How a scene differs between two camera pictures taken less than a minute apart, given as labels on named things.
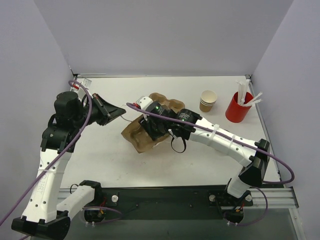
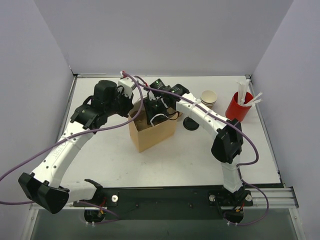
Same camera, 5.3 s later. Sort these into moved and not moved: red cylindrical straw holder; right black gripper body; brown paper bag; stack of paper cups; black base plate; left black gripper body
Moved: left black gripper body; right black gripper body; brown paper bag
Not moved: stack of paper cups; red cylindrical straw holder; black base plate
